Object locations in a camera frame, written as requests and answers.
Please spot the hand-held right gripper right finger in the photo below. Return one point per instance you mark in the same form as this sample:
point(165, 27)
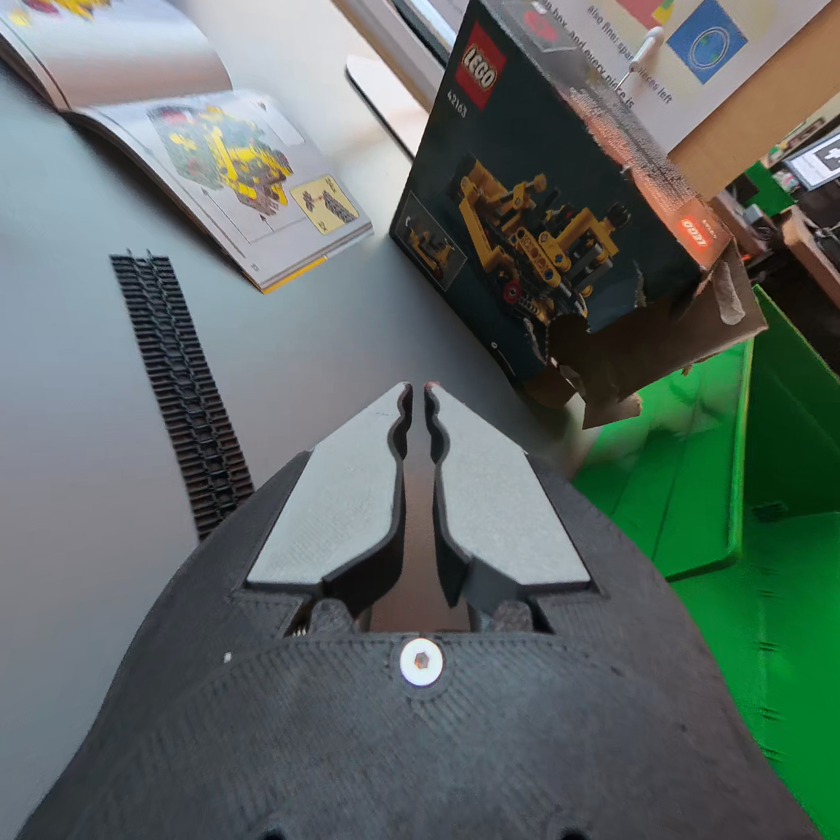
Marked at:
point(512, 512)

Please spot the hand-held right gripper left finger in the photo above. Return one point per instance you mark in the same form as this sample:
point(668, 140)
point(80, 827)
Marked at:
point(334, 512)

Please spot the black lego track strip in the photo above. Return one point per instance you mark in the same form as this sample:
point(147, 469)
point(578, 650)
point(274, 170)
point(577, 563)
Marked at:
point(177, 380)

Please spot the dark lego set box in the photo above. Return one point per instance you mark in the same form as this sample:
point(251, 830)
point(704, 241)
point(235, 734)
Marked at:
point(525, 216)

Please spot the open lego instruction booklet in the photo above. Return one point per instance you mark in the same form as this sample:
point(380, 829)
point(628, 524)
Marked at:
point(131, 59)

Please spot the green plastic bin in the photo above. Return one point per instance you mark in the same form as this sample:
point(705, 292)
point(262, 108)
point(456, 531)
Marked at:
point(709, 499)

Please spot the wooden board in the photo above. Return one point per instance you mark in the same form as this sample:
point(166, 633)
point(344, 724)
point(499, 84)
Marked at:
point(735, 157)

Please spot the white stand base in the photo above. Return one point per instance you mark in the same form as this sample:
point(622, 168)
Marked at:
point(380, 92)

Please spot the fiducial tag sign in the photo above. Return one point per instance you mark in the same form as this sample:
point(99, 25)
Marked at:
point(820, 161)

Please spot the white peg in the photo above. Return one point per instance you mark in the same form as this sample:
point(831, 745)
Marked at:
point(646, 49)

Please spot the printed instruction sheet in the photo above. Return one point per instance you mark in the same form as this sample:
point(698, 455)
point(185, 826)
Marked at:
point(774, 72)

